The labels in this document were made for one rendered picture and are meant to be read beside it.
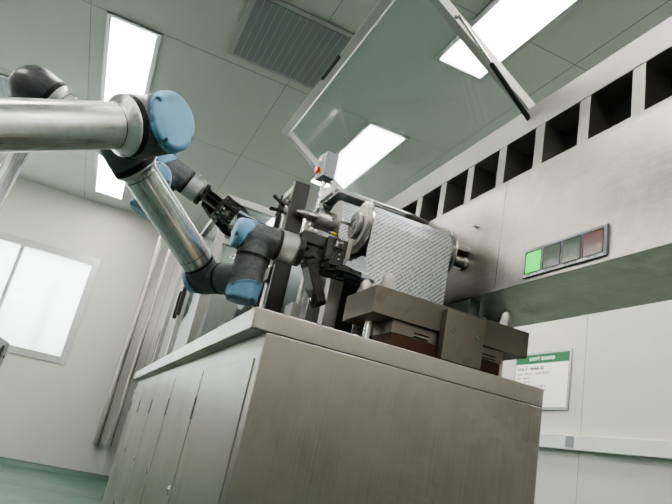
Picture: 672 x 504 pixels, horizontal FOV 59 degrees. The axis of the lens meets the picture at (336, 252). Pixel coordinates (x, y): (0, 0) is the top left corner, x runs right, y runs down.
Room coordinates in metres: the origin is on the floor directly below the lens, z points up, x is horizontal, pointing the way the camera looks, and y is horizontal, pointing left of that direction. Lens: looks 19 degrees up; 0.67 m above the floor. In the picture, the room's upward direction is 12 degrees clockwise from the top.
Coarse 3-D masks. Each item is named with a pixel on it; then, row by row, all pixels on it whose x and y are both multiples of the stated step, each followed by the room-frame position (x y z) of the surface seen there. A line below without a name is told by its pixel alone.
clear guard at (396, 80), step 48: (384, 48) 1.56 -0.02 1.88; (432, 48) 1.44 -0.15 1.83; (336, 96) 1.89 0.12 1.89; (384, 96) 1.73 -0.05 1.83; (432, 96) 1.59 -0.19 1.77; (480, 96) 1.48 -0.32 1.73; (336, 144) 2.12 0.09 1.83; (384, 144) 1.93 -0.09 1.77; (432, 144) 1.77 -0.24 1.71; (384, 192) 2.17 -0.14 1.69
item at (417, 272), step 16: (384, 240) 1.42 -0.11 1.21; (368, 256) 1.41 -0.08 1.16; (384, 256) 1.43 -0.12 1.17; (400, 256) 1.44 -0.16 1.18; (416, 256) 1.46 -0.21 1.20; (432, 256) 1.47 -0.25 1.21; (368, 272) 1.42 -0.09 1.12; (384, 272) 1.43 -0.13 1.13; (400, 272) 1.44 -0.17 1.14; (416, 272) 1.46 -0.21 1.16; (432, 272) 1.47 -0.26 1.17; (400, 288) 1.45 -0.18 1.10; (416, 288) 1.46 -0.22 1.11; (432, 288) 1.48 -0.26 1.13
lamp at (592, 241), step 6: (588, 234) 1.13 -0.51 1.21; (594, 234) 1.12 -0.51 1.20; (600, 234) 1.10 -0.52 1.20; (588, 240) 1.13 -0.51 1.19; (594, 240) 1.12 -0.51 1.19; (600, 240) 1.10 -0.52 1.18; (588, 246) 1.13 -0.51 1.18; (594, 246) 1.12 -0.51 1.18; (600, 246) 1.10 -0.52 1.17; (588, 252) 1.13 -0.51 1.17; (594, 252) 1.12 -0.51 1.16
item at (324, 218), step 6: (318, 210) 1.67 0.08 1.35; (324, 210) 1.67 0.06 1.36; (318, 216) 1.66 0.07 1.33; (324, 216) 1.66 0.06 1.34; (330, 216) 1.67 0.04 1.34; (336, 216) 1.68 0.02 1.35; (312, 222) 1.70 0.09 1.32; (318, 222) 1.67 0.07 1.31; (324, 222) 1.67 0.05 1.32; (330, 222) 1.67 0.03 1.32; (336, 222) 1.68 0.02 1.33; (318, 228) 1.69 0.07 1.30; (324, 228) 1.68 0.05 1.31; (330, 228) 1.68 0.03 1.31
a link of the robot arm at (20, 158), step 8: (16, 152) 1.44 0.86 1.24; (24, 152) 1.45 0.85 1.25; (0, 160) 1.42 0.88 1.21; (8, 160) 1.43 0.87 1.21; (16, 160) 1.44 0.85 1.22; (24, 160) 1.47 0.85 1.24; (0, 168) 1.43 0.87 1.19; (8, 168) 1.44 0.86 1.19; (16, 168) 1.45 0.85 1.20; (0, 176) 1.43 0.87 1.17; (8, 176) 1.44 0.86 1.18; (16, 176) 1.47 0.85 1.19; (0, 184) 1.44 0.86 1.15; (8, 184) 1.46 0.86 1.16; (0, 192) 1.44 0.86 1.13; (8, 192) 1.47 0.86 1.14; (0, 200) 1.46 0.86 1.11; (0, 208) 1.48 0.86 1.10
